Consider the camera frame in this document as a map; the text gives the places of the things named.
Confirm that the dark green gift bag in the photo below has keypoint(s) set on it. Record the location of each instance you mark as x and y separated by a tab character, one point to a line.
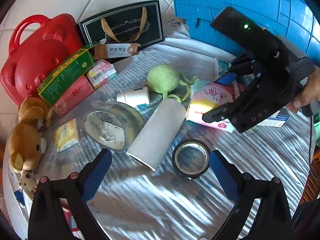
139	22

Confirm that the small spotted plush toy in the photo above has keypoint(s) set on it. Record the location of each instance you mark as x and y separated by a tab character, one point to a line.
28	183

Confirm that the pink yellow sanitary pad pack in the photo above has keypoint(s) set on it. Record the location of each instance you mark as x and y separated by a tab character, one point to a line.
101	73

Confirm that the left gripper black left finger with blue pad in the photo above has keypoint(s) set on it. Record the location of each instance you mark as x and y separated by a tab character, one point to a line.
47	219

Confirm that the white blue medicine box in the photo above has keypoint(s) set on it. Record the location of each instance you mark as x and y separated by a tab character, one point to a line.
277	119

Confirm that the red bear-shaped plastic case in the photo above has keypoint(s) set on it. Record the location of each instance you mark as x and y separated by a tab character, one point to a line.
36	48

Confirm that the blue plastic storage crate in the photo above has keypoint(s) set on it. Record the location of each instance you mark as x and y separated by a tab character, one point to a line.
290	18

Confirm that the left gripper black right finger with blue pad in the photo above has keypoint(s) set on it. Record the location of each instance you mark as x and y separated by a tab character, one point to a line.
272	220

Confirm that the white small bottle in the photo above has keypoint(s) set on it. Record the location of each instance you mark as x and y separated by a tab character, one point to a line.
134	97

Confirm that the green frog plush toy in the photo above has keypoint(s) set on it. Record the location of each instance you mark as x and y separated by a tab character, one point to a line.
163	79

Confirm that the white medicine boxes stack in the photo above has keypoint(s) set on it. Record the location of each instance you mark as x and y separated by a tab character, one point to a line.
222	66

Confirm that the yellow tissue packet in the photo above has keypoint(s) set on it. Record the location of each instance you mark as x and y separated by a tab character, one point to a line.
66	136

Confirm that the brown white toothpaste box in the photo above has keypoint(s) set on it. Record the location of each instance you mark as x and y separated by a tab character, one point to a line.
115	50

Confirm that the paper roll with cardboard core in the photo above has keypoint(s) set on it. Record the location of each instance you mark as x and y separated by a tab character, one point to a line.
155	138

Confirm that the person's right hand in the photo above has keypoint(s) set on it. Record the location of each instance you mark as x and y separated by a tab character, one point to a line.
310	92

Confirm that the pastel wet wipes pack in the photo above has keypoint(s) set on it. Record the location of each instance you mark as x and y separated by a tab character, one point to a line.
206	96

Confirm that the green yellow carton box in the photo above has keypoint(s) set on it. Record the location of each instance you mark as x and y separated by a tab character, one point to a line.
59	80

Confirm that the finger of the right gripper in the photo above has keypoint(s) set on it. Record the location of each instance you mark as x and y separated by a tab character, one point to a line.
240	66
231	110

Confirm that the brown teddy bear plush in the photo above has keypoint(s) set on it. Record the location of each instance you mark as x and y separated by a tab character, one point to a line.
26	144

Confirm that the black electrical tape roll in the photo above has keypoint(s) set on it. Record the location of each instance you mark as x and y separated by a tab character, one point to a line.
190	159

